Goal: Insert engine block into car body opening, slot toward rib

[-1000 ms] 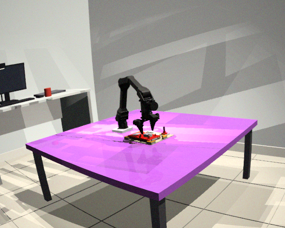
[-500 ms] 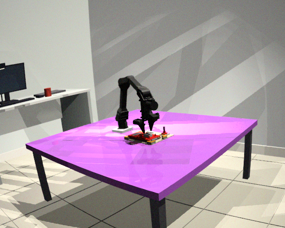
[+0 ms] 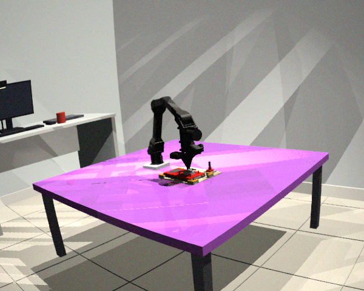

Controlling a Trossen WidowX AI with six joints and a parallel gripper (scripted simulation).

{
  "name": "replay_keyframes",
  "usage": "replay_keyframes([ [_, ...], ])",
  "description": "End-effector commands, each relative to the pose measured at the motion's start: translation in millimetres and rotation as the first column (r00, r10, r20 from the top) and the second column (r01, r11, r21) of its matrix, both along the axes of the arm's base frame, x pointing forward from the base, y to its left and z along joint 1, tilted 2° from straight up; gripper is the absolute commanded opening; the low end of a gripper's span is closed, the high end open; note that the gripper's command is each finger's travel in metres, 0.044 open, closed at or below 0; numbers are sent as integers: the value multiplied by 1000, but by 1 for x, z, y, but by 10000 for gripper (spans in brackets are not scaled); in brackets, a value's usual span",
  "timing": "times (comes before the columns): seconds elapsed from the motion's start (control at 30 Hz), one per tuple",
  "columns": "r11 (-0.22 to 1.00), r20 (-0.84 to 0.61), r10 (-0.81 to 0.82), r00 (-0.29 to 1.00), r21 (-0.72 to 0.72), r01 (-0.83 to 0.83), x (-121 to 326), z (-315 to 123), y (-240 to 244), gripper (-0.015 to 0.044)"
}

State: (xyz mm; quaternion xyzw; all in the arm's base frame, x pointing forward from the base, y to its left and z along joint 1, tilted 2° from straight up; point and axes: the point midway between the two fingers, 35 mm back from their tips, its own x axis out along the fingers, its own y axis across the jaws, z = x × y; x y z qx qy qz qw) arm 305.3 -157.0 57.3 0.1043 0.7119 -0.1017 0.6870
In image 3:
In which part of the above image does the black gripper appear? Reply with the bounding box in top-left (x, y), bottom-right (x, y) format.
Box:
top-left (170, 139), bottom-right (196, 169)

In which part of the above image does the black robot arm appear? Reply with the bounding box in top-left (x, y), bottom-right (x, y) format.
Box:
top-left (147, 96), bottom-right (204, 165)

